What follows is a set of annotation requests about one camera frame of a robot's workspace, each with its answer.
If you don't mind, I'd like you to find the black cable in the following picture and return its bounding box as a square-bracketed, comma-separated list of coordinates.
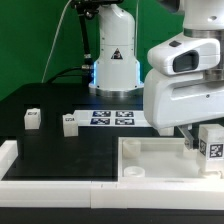
[45, 65, 94, 84]

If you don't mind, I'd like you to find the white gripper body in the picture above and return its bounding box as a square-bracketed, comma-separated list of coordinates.
[143, 69, 224, 130]

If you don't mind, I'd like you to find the white square tabletop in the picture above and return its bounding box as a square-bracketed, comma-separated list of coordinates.
[118, 137, 222, 181]

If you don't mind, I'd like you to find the white U-shaped obstacle fence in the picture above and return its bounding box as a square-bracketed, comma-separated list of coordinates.
[0, 141, 224, 210]

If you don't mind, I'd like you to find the white cable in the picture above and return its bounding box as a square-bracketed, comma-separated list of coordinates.
[41, 0, 73, 84]

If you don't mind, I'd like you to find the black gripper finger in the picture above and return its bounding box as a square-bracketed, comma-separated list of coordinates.
[178, 125, 194, 149]

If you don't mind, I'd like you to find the white marker base plate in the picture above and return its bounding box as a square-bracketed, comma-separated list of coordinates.
[74, 110, 149, 127]

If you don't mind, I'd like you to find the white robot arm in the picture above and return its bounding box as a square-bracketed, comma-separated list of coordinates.
[89, 0, 224, 133]

